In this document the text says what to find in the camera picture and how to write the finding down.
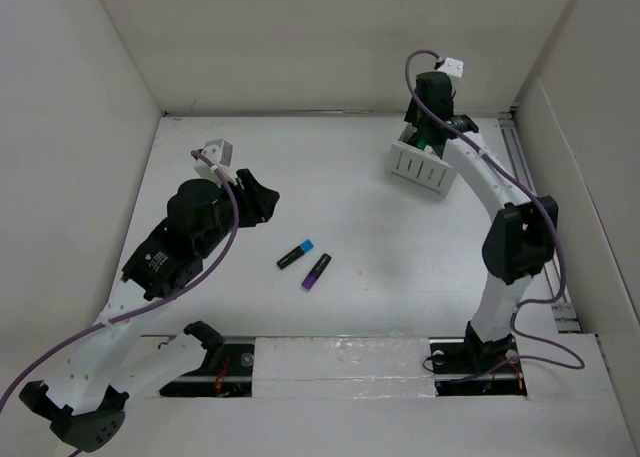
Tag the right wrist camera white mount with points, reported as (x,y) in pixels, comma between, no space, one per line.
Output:
(452,67)

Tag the aluminium rail right side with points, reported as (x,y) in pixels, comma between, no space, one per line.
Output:
(555,271)

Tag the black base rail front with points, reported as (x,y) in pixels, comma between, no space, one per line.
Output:
(230,375)

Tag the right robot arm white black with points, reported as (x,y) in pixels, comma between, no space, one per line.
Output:
(519,241)

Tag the white slotted pen holder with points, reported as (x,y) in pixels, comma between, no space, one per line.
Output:
(422,167)

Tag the purple cap black highlighter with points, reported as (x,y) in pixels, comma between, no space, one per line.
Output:
(316,271)

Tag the blue cap black highlighter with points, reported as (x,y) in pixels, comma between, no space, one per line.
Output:
(295,254)

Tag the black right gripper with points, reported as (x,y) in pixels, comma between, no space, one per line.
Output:
(411,114)

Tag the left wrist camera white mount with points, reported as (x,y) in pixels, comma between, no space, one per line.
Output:
(213,162)

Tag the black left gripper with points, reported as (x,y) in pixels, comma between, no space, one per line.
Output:
(257,200)

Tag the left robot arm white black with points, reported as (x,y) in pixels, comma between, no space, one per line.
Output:
(86,402)

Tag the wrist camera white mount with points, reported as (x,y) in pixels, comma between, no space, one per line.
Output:
(213,162)
(452,67)

